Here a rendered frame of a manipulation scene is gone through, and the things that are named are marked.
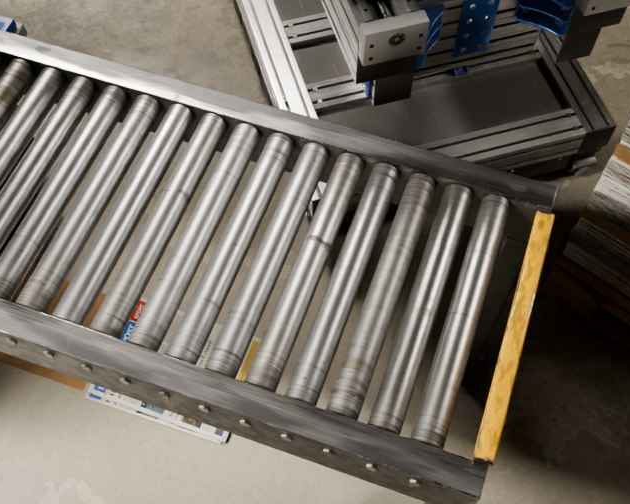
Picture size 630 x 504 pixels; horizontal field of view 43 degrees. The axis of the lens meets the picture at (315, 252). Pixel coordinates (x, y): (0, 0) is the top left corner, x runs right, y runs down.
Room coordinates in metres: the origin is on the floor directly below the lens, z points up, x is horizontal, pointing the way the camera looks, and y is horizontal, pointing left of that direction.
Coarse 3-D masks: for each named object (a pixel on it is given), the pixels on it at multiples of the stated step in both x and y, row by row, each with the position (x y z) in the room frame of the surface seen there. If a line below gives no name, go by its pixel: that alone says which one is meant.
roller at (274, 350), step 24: (336, 168) 0.80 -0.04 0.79; (360, 168) 0.81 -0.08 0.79; (336, 192) 0.75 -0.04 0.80; (336, 216) 0.71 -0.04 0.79; (312, 240) 0.66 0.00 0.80; (312, 264) 0.61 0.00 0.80; (288, 288) 0.57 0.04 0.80; (312, 288) 0.58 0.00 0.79; (288, 312) 0.53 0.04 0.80; (264, 336) 0.49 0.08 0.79; (288, 336) 0.49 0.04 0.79; (264, 360) 0.45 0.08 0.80; (264, 384) 0.41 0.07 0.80
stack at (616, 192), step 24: (624, 144) 0.97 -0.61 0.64; (624, 168) 0.95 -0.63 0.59; (600, 192) 0.96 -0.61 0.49; (624, 192) 0.93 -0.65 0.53; (624, 216) 0.92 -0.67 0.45; (576, 240) 0.96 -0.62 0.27; (600, 240) 0.93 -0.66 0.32; (576, 264) 0.94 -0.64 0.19; (600, 264) 0.91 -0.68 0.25; (624, 264) 0.88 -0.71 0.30; (552, 288) 0.95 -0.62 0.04; (576, 288) 0.92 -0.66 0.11; (624, 288) 0.86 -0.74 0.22; (576, 312) 0.90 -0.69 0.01; (624, 312) 0.84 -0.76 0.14; (624, 336) 0.82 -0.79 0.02
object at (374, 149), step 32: (0, 32) 1.11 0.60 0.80; (32, 64) 1.04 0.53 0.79; (64, 64) 1.03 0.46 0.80; (96, 64) 1.03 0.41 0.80; (96, 96) 1.00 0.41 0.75; (160, 96) 0.96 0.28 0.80; (192, 96) 0.96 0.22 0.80; (224, 96) 0.96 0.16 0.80; (192, 128) 0.94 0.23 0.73; (256, 128) 0.89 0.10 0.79; (288, 128) 0.88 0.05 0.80; (320, 128) 0.88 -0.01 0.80; (256, 160) 0.90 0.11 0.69; (384, 160) 0.82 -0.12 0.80; (416, 160) 0.82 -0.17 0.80; (448, 160) 0.82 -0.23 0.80; (480, 192) 0.76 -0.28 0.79; (512, 192) 0.75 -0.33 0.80; (544, 192) 0.75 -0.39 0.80; (512, 224) 0.73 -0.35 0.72
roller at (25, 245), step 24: (120, 96) 0.96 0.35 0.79; (96, 120) 0.90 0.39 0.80; (72, 144) 0.85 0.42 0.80; (96, 144) 0.86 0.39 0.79; (72, 168) 0.80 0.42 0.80; (48, 192) 0.75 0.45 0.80; (72, 192) 0.76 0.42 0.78; (48, 216) 0.71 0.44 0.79; (24, 240) 0.66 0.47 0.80; (0, 264) 0.61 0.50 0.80; (24, 264) 0.62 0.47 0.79; (0, 288) 0.57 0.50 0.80
